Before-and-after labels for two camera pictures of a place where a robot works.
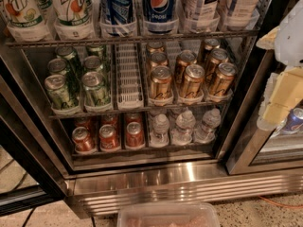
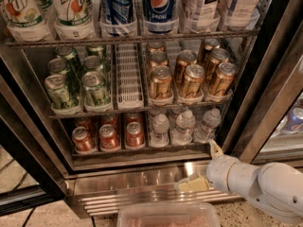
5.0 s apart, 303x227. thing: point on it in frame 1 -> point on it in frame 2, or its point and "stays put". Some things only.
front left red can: [83, 142] stays put
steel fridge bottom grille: [98, 194] stays put
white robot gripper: [291, 44] -> [218, 172]
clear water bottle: [183, 132] stays put
